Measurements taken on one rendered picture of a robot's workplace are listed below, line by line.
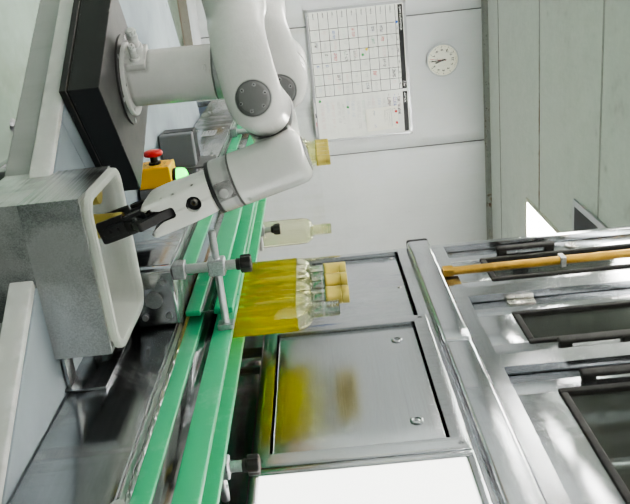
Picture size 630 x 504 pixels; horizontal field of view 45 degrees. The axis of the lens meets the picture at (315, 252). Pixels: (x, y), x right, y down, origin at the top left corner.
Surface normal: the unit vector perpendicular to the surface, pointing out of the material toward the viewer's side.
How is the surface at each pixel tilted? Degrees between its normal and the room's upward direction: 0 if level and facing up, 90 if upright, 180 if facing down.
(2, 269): 90
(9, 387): 90
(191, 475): 90
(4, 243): 90
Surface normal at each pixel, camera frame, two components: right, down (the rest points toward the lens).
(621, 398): -0.11, -0.93
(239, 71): -0.21, 0.03
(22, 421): 0.99, -0.10
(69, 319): 0.01, 0.35
